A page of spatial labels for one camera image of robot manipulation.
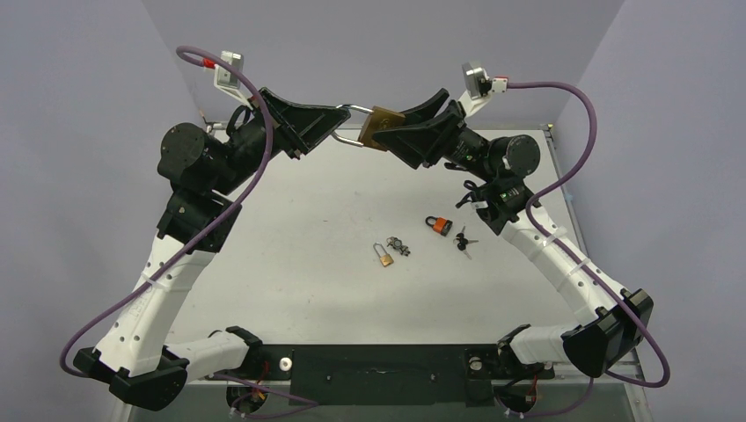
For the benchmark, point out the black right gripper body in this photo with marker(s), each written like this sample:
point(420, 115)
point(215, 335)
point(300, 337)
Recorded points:
point(442, 134)

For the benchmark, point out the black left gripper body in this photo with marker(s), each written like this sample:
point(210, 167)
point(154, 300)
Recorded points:
point(284, 131)

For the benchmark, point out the large brass padlock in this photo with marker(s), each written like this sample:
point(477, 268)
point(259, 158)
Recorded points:
point(378, 118)

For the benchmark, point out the orange round padlock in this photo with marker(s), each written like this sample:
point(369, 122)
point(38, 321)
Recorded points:
point(440, 225)

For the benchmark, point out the black headed key bunch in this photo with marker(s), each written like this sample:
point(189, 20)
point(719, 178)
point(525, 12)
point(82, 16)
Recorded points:
point(462, 242)

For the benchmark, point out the small black keys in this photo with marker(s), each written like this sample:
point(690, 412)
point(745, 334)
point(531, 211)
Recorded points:
point(397, 244)

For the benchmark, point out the small brass padlock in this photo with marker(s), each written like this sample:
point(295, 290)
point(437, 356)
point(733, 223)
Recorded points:
point(384, 256)

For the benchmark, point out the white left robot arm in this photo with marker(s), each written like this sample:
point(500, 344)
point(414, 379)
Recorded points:
point(134, 359)

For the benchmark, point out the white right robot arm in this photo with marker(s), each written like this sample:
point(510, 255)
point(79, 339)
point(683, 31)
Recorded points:
point(609, 319)

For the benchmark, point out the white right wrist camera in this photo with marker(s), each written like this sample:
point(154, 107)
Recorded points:
point(479, 88)

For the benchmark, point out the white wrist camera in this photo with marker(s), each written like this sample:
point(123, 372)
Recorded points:
point(479, 88)
point(224, 80)

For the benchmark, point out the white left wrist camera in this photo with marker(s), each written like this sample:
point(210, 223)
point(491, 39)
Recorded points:
point(224, 80)

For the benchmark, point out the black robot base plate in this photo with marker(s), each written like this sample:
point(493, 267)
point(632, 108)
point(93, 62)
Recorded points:
point(388, 374)

